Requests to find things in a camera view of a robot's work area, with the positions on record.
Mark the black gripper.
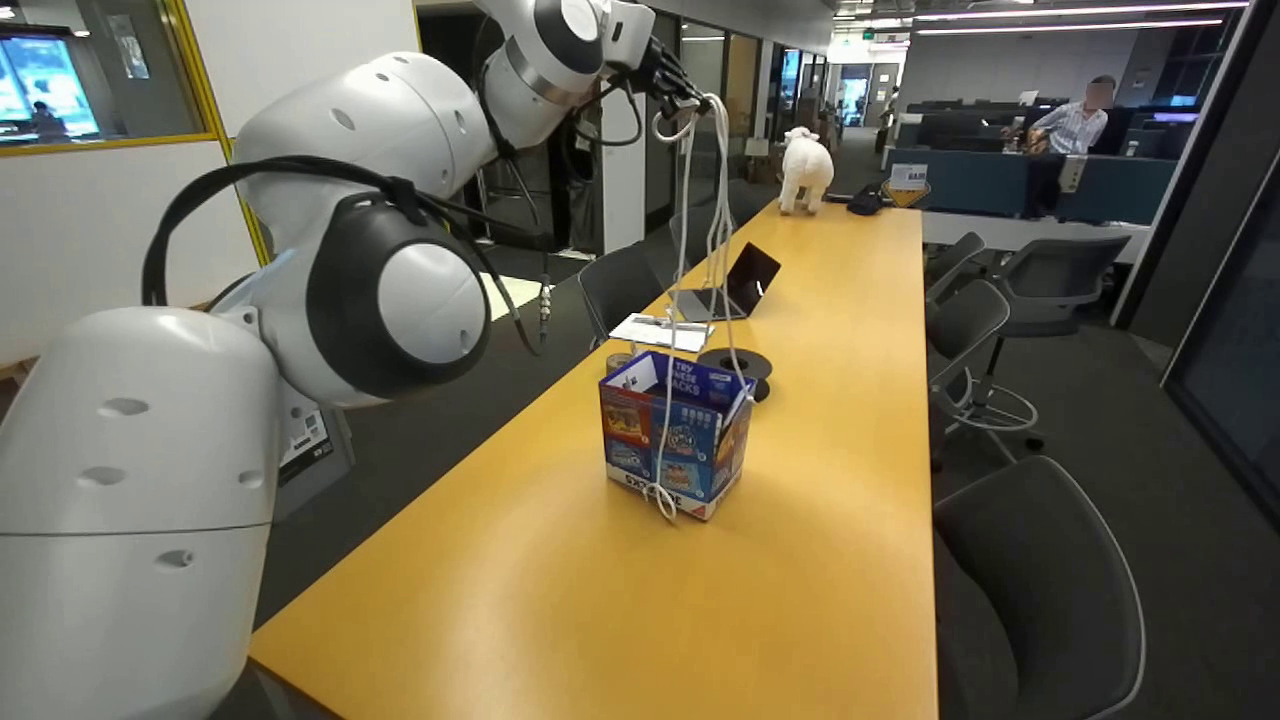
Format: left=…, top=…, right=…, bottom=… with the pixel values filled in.
left=644, top=35, right=716, bottom=130

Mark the white braided rope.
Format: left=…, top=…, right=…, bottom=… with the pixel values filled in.
left=644, top=89, right=738, bottom=529

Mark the blue printed cardboard box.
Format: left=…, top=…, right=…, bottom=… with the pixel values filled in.
left=595, top=347, right=759, bottom=529

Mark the white polar bear plush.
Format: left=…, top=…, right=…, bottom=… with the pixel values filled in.
left=776, top=123, right=841, bottom=215

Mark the open dark laptop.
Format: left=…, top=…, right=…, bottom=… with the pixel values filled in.
left=667, top=240, right=783, bottom=326

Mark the dark grey office chair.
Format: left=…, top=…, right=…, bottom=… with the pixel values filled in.
left=997, top=230, right=1136, bottom=341
left=922, top=277, right=1018, bottom=403
left=920, top=229, right=990, bottom=291
left=577, top=243, right=671, bottom=350
left=930, top=457, right=1153, bottom=720

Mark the white paper sheet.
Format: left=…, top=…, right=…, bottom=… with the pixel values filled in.
left=609, top=313, right=719, bottom=360

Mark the plastic filament spool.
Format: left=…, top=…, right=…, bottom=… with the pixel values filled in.
left=699, top=342, right=776, bottom=403

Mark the blue office partition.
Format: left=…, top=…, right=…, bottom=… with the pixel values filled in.
left=887, top=136, right=1185, bottom=229

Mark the person in light shirt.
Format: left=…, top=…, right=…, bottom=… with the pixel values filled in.
left=1024, top=70, right=1121, bottom=224

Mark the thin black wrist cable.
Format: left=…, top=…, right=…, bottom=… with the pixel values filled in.
left=573, top=70, right=660, bottom=150

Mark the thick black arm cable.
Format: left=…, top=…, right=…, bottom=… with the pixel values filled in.
left=137, top=150, right=540, bottom=360

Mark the wall display screen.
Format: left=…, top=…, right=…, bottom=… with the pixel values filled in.
left=0, top=28, right=102, bottom=145

